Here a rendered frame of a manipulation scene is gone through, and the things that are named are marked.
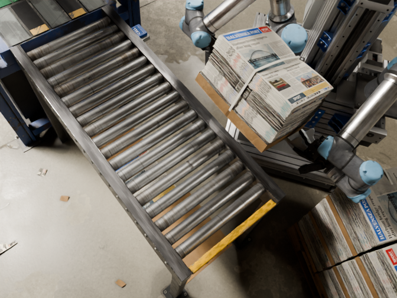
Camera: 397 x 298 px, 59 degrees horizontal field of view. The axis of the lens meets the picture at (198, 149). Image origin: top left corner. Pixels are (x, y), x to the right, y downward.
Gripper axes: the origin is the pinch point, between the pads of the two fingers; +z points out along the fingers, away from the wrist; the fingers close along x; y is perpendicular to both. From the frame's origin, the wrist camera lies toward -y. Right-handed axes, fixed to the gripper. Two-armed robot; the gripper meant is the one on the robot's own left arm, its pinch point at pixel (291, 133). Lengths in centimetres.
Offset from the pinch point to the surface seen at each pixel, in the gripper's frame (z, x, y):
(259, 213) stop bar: -14.5, 20.7, -22.9
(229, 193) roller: -0.3, 22.7, -25.9
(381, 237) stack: -52, -8, -11
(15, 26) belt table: 130, 47, -35
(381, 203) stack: -42.9, -19.4, -6.7
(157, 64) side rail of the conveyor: 70, 8, -20
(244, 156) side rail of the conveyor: 8.0, 7.6, -20.1
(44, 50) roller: 109, 44, -35
